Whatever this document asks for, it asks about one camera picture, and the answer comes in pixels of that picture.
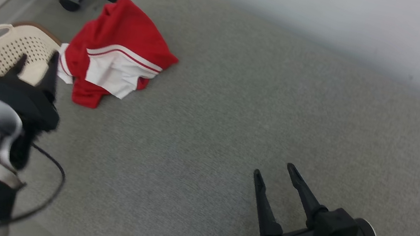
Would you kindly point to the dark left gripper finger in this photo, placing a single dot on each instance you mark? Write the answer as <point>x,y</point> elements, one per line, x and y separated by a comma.
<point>51,77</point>
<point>19,67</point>

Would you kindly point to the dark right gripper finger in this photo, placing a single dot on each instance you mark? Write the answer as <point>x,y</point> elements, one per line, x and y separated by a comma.
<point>306,197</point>
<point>265,210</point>

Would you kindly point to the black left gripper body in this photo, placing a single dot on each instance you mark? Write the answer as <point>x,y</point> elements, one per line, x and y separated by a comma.
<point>23,98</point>

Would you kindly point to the red and white t-shirt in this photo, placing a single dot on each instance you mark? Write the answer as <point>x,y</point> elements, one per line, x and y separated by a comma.
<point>122,29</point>

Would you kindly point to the cream perforated laundry basket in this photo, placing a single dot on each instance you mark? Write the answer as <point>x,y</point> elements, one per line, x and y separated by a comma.
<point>24,46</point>

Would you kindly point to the black caster wheel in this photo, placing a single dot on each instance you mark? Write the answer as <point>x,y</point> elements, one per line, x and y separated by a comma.
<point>69,3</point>

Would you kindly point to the grey fabric sofa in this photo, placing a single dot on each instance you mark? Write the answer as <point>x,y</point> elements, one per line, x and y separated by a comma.
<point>236,118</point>

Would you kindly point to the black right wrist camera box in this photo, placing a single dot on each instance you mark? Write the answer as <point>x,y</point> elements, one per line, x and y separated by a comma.
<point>333,226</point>

